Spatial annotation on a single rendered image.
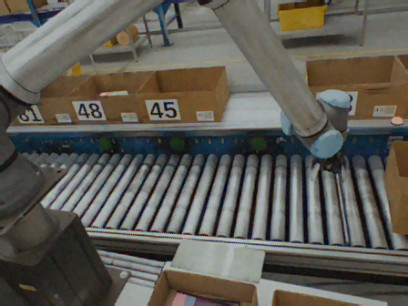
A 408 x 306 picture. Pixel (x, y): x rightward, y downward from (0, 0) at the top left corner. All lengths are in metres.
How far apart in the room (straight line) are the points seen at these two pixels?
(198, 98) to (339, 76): 0.70
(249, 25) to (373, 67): 1.10
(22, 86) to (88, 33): 0.21
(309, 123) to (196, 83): 1.03
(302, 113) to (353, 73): 0.92
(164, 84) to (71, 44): 1.08
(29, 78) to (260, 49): 0.54
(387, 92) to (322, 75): 0.37
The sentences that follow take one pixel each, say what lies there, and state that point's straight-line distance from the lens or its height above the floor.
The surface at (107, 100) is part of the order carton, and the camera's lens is 1.71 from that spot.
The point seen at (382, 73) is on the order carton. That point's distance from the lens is 1.79.
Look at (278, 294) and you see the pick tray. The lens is 0.98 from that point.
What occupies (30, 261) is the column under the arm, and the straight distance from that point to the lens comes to 0.92.
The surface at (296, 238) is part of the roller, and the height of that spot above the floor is 0.75.
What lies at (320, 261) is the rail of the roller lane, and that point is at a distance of 1.20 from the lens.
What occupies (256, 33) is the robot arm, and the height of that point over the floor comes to 1.46.
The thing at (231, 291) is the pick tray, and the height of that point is 0.80.
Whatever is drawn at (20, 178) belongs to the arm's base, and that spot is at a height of 1.27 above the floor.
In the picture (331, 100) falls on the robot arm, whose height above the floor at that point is 1.17.
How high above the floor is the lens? 1.67
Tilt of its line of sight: 35 degrees down
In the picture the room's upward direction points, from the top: 10 degrees counter-clockwise
